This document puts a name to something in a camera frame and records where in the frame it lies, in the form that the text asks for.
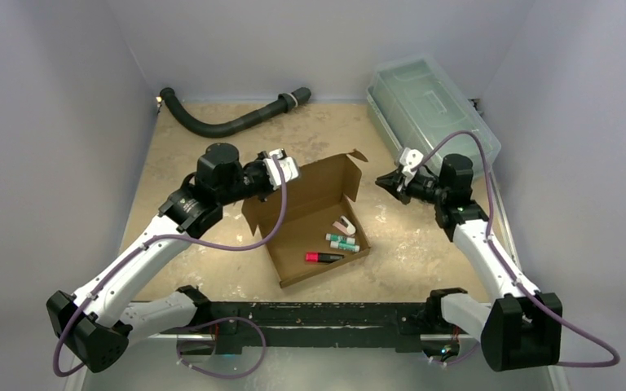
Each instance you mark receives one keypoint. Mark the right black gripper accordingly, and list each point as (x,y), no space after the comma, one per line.
(400,186)

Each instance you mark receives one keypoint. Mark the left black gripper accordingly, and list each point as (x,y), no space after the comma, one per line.
(259,163)

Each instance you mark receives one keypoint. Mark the pink white clip tool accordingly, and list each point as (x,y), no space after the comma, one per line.
(345,226)

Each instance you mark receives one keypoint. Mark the brown cardboard box sheet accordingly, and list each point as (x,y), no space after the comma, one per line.
(325,190)

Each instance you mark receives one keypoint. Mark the green white tube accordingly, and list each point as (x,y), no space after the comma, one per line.
(353,248)
(340,238)

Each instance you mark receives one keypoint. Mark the black red marker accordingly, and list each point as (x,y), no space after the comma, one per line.
(323,258)

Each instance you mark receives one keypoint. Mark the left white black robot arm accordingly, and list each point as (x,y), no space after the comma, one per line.
(98,322)

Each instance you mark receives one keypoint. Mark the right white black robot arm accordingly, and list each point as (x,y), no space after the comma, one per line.
(514,331)

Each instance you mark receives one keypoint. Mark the clear plastic storage bin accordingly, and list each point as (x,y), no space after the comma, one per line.
(412,102)

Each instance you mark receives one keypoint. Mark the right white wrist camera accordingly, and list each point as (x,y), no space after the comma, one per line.
(409,163)

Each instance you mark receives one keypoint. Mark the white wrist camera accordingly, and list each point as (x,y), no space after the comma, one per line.
(280,168)
(409,163)

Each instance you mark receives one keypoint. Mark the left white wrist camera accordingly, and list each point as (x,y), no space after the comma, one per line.
(280,168)

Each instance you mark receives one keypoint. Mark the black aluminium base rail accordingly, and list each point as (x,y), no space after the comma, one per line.
(237,325)

